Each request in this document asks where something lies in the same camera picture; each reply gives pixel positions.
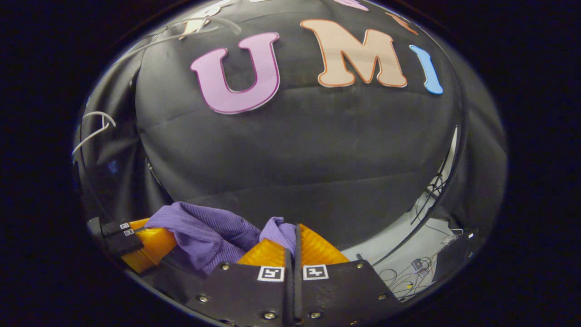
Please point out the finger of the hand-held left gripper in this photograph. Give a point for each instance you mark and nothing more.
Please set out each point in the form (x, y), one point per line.
(113, 228)
(156, 245)

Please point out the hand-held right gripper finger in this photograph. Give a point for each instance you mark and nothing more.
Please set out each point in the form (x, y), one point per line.
(288, 295)
(297, 290)

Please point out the purple button shirt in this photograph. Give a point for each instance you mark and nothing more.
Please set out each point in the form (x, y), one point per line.
(204, 231)

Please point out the black clothes rack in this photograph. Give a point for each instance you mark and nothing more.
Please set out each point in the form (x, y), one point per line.
(433, 206)

